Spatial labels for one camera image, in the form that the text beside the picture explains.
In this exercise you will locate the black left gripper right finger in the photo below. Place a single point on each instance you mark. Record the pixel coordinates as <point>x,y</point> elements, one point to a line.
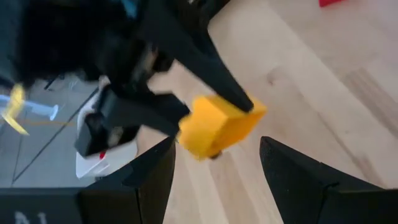
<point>304,193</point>

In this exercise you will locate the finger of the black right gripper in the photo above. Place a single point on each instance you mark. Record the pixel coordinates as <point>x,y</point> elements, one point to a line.
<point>146,110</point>
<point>199,62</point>

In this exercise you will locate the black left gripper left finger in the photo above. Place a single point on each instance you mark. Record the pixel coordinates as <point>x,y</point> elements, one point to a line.
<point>149,193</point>

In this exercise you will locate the long yellow toy brick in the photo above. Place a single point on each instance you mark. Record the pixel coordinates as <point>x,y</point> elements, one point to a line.
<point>217,127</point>

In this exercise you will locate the long red toy brick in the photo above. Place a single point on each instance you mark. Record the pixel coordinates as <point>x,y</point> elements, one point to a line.
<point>329,2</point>

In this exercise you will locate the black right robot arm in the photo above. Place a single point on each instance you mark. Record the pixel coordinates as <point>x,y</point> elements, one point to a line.
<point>46,37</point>

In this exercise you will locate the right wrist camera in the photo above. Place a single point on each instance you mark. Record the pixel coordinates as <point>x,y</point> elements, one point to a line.
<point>93,137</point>

